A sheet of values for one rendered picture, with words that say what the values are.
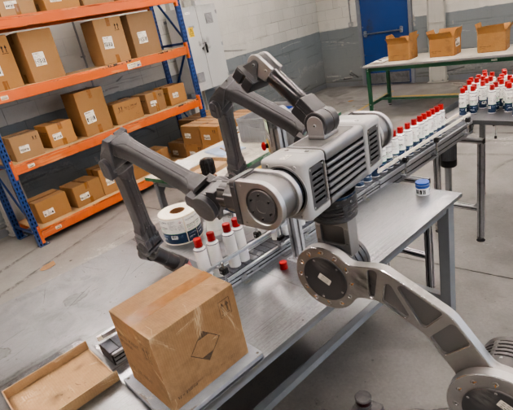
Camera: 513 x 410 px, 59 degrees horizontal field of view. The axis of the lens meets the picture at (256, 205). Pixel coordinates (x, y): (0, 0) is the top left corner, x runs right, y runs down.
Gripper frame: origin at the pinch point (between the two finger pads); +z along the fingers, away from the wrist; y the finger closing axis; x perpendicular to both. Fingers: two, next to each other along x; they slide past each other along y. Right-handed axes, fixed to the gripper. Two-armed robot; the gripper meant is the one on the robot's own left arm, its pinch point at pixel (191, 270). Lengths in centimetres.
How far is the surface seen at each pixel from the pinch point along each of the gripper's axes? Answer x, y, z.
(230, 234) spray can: -19.7, -2.3, 8.5
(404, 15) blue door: -591, 334, 475
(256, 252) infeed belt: -19.1, -0.3, 29.5
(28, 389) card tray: 59, 12, -32
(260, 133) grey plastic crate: -131, 147, 126
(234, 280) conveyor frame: -3.6, -5.1, 18.8
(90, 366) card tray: 44.8, 3.2, -19.8
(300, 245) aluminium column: -29.5, -15.9, 36.6
